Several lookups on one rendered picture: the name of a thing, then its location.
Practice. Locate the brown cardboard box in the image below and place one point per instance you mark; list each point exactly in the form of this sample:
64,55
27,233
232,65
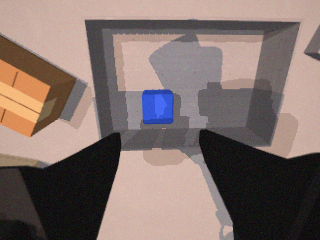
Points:
33,92

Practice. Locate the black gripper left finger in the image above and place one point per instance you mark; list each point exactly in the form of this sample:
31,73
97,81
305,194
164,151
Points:
68,204

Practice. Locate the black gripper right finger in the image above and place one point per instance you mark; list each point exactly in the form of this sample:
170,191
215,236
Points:
267,198

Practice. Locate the blue block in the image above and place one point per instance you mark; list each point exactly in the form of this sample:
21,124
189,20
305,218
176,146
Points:
157,106

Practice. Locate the grey open box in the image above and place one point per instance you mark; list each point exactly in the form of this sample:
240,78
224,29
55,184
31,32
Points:
228,75

